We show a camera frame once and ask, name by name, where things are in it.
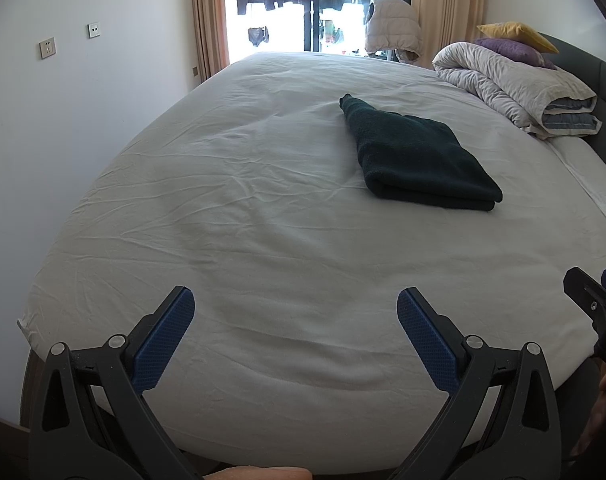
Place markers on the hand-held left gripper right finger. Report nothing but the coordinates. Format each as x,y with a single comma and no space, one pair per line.
428,340

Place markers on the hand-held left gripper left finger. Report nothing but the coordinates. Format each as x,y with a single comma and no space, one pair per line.
165,340

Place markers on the dark green towel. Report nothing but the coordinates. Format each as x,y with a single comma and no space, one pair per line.
418,160

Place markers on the person's left hand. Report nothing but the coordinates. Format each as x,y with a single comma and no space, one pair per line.
258,474

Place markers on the round bed with white sheet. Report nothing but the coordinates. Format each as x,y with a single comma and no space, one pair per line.
263,240

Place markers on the folded grey duvet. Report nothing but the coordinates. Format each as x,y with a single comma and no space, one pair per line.
513,85

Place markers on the purple pillow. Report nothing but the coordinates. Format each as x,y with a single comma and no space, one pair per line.
513,52

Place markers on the yellow pillow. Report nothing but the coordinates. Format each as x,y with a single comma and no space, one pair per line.
518,35

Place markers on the beige puffer vest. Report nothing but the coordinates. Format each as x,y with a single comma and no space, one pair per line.
393,30

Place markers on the beige curtain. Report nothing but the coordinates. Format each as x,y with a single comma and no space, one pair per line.
448,5
208,15

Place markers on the white wall socket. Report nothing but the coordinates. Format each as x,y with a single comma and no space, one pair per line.
47,48
94,30

